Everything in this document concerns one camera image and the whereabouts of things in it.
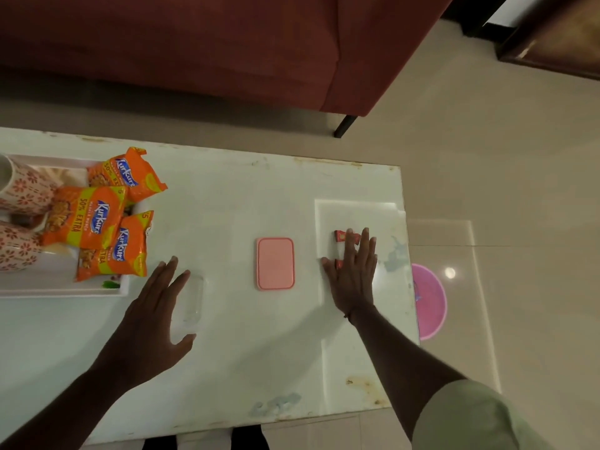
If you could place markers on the person's left hand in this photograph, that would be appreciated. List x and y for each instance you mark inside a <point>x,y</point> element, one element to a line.
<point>145,323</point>

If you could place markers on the person's right hand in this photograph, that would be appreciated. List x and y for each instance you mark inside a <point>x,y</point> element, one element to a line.
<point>351,276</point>

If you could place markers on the clear plastic box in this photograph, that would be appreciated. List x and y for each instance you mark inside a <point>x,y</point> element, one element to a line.
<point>190,304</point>

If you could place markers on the pink rectangular case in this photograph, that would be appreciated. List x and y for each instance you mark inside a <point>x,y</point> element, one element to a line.
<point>275,263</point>

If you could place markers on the white floral tray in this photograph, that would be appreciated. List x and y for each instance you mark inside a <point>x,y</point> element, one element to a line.
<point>56,281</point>

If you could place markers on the white floral mug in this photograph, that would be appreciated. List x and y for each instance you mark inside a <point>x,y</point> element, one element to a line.
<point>16,248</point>
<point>26,189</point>

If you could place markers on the person's right forearm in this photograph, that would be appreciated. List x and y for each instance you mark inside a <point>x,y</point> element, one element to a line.
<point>403,365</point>

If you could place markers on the person's left forearm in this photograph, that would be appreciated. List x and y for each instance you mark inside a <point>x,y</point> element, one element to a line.
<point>70,407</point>

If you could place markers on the red thread wristband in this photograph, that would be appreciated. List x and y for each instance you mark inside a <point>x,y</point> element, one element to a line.
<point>349,317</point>

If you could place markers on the pink round mat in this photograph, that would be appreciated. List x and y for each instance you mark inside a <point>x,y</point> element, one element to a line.
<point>429,302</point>

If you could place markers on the black trousers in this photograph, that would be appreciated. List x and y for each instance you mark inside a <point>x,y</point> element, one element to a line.
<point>248,438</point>

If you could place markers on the red fabric sofa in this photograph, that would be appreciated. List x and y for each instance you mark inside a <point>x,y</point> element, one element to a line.
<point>211,46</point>

